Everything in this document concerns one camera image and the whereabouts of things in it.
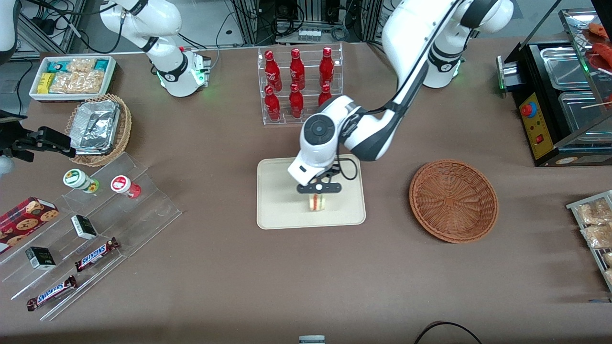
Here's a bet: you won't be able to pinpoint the clear acrylic stepped shelf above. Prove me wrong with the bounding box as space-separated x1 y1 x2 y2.
0 152 183 322

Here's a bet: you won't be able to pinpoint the grey wire rack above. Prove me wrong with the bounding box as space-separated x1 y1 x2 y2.
566 190 612 293

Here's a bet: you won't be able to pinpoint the brown wicker basket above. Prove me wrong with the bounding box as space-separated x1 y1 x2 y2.
409 159 499 244

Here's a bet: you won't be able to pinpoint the dark right wrist camera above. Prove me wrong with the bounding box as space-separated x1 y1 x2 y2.
0 138 36 163

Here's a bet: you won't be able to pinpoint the white snack bin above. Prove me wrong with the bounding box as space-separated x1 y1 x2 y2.
29 55 118 103

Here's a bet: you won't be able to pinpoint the steel warmer pan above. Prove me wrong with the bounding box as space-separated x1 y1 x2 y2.
540 47 596 91
558 91 612 144

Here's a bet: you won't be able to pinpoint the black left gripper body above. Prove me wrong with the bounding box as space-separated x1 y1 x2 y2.
300 166 341 186

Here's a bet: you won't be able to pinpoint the small black box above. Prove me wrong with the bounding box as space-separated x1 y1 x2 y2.
25 247 56 271
71 215 98 240

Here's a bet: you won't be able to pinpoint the beige plastic tray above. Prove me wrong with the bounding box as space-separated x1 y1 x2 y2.
257 154 367 230

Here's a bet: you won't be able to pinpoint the green lid yogurt bottle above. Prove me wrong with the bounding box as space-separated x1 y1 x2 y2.
63 169 100 194

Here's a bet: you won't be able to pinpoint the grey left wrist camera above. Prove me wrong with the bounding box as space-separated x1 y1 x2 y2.
296 183 343 194

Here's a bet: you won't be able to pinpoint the red tartan cookie box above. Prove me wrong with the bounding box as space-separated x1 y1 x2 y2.
0 197 60 255

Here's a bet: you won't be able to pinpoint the clear cracker bag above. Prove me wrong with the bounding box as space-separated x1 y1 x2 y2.
49 72 79 94
67 58 98 75
76 71 106 94

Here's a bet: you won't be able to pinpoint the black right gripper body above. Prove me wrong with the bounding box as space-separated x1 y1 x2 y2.
13 126 62 154

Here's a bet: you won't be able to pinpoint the Snickers bar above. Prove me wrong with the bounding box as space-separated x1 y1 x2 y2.
26 275 78 312
75 237 119 273

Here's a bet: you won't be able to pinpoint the aluminium foil containers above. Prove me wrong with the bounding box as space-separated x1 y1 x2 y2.
71 100 121 156

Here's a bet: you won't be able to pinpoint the black food warmer machine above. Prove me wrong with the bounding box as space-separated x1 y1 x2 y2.
497 9 612 168

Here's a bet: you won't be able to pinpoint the light wicker basket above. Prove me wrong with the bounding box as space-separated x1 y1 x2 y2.
65 94 132 167

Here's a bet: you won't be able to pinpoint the black table cable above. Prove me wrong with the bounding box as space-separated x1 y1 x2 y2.
414 321 483 344

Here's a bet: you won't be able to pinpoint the clear acrylic bottle rack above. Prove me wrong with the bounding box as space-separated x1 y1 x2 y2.
257 43 344 126

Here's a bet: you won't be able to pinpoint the red lid yogurt bottle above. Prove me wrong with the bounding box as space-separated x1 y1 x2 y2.
111 175 142 199

